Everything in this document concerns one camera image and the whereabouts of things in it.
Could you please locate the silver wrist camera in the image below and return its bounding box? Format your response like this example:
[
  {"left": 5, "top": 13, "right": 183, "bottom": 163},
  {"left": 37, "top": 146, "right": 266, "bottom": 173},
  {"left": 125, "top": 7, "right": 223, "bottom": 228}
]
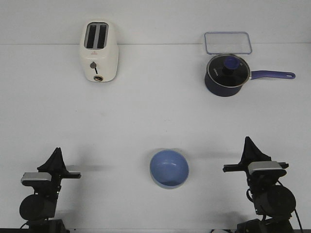
[
  {"left": 21, "top": 172, "right": 52, "bottom": 187},
  {"left": 247, "top": 161, "right": 287, "bottom": 178}
]

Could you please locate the dark blue saucepan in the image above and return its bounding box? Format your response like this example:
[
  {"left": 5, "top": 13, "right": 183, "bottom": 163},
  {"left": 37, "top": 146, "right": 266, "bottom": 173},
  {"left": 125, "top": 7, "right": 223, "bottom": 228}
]
[{"left": 205, "top": 70, "right": 296, "bottom": 97}]

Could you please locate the glass pot lid blue knob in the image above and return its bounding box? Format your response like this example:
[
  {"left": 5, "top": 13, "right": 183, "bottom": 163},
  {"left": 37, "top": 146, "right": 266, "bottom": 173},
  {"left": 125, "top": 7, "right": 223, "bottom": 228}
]
[{"left": 207, "top": 54, "right": 251, "bottom": 87}]

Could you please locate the blue bowl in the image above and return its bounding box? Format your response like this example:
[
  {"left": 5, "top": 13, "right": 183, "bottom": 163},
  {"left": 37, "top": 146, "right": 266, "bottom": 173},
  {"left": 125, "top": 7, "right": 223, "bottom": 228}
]
[{"left": 149, "top": 150, "right": 190, "bottom": 189}]

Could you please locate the clear plastic container blue rim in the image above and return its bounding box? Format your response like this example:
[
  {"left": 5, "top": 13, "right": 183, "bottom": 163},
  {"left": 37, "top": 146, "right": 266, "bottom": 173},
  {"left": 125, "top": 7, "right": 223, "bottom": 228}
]
[{"left": 204, "top": 32, "right": 252, "bottom": 55}]

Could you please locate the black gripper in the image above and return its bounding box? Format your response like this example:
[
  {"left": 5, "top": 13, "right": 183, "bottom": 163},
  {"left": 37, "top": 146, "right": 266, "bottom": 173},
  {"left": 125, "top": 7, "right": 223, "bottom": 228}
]
[
  {"left": 37, "top": 148, "right": 81, "bottom": 192},
  {"left": 223, "top": 136, "right": 289, "bottom": 187}
]

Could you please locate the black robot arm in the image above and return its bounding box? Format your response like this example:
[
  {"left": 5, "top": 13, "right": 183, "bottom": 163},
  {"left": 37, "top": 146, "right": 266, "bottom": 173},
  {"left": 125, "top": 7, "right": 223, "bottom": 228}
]
[
  {"left": 223, "top": 136, "right": 297, "bottom": 233},
  {"left": 19, "top": 148, "right": 81, "bottom": 233}
]

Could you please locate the white two-slot toaster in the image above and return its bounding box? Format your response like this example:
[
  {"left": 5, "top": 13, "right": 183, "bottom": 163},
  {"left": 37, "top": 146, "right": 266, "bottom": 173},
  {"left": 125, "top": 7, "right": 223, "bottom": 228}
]
[{"left": 79, "top": 19, "right": 119, "bottom": 83}]

